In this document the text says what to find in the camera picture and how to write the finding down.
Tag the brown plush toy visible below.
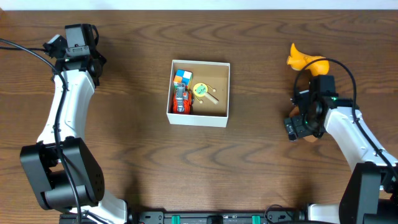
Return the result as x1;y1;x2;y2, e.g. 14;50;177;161
289;106;317;142

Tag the wooden cat rattle drum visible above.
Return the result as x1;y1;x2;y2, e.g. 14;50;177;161
193;83;219;105

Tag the multicoloured puzzle cube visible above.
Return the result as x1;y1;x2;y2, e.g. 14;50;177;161
173;69;193;88

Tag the red toy truck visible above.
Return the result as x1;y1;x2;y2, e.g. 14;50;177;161
172;83;194;114

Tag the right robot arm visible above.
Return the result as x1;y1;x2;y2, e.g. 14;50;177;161
284;75;397;223

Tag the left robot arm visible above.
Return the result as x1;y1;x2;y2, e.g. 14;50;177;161
20;24;129;223

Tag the white cardboard box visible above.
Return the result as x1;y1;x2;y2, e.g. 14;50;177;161
166;60;230;128

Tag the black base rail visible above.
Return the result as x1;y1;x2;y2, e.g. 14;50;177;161
127;209;306;224

